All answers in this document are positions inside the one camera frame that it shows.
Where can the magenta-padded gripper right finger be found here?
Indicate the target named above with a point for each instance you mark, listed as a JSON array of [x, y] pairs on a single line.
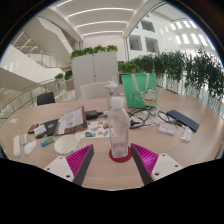
[[165, 165]]

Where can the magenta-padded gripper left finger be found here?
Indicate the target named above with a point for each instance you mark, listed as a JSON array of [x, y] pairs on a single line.
[[58, 166]]

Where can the clear plastic water bottle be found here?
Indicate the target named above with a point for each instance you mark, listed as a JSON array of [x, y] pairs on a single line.
[[118, 133]]

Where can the white paper cup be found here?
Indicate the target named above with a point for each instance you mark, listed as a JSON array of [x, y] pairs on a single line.
[[66, 145]]

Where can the green-blue tube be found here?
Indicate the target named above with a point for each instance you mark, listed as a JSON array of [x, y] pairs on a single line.
[[47, 142]]

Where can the white computer mouse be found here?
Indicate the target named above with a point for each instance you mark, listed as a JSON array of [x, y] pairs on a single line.
[[29, 148]]

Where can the white labelled box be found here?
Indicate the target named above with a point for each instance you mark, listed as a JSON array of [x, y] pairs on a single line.
[[167, 128]]

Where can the clear wrapped packet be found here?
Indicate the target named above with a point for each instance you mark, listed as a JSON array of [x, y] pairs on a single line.
[[186, 134]]

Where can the black notebook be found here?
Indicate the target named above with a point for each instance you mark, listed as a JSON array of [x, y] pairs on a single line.
[[50, 128]]

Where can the white tissue packet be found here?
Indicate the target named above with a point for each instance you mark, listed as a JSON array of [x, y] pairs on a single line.
[[40, 130]]

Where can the small grey-white charger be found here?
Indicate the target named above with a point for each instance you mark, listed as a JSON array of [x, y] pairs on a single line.
[[25, 139]]

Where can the small red-black box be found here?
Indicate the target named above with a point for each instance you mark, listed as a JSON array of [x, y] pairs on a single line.
[[33, 128]]

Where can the white power strip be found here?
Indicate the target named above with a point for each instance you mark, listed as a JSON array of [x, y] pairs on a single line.
[[17, 146]]

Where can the flat round red coaster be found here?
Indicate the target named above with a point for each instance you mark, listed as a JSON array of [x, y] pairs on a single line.
[[113, 159]]

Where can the colourful sticker sheet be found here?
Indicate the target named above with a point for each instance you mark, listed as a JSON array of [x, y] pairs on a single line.
[[98, 128]]

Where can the black power adapter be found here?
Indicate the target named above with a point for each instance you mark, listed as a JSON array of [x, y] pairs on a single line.
[[93, 115]]

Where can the white paper slip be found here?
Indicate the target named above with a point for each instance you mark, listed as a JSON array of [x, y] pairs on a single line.
[[13, 120]]

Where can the black office chair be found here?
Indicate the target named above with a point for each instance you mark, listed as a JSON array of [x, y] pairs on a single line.
[[46, 98]]

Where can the green tote bag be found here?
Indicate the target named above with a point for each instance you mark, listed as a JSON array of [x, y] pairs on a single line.
[[133, 91]]

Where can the white chair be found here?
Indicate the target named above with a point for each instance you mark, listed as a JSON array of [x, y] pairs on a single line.
[[93, 90]]

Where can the clear shaker bottle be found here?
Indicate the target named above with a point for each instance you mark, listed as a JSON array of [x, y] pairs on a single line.
[[111, 91]]

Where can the small planter with shrubs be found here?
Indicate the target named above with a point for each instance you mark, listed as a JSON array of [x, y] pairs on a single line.
[[68, 76]]

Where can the green hedge row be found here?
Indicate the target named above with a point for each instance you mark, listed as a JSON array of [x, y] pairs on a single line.
[[196, 70]]

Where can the white cabinet with plants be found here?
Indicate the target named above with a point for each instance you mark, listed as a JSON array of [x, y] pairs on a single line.
[[95, 71]]

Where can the low planter with shrubs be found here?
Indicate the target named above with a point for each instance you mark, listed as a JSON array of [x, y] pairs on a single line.
[[129, 67]]

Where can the ceiling light strips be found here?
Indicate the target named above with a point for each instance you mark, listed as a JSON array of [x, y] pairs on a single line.
[[100, 10]]

